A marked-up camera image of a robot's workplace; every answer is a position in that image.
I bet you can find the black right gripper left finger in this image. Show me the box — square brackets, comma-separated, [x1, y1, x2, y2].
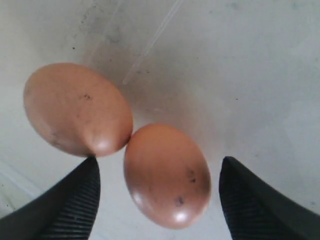
[0, 157, 100, 240]

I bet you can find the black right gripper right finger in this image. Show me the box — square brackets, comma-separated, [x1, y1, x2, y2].
[218, 156, 320, 240]

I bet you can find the brown egg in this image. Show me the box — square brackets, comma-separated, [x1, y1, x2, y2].
[23, 63, 133, 157]
[123, 123, 212, 230]

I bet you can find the brown egg front bottom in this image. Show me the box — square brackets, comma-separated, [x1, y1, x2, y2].
[23, 63, 133, 157]

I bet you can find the clear plastic bin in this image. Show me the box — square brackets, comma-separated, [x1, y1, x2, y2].
[0, 0, 320, 240]

